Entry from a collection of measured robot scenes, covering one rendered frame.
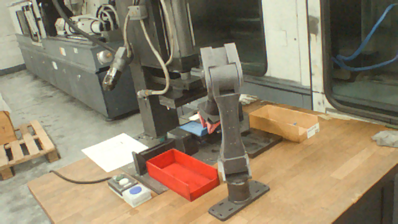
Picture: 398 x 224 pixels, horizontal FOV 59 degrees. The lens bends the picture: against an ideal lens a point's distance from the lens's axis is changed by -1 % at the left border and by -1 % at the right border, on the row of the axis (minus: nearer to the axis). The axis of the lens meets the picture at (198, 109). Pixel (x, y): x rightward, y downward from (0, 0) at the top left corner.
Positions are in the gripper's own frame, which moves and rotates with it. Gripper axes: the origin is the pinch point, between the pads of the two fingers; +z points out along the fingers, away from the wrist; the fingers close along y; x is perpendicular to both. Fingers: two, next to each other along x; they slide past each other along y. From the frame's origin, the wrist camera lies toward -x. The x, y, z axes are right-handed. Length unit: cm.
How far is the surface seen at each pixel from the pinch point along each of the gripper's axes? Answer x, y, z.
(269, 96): -62, 18, 21
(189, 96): 2.0, 10.5, -8.6
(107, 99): -84, 243, 198
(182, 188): 24.0, -17.0, -0.2
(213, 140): -6.2, 1.1, 10.2
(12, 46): -103, 809, 449
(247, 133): -17.7, -5.6, 6.0
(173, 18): 3.4, 24.3, -33.1
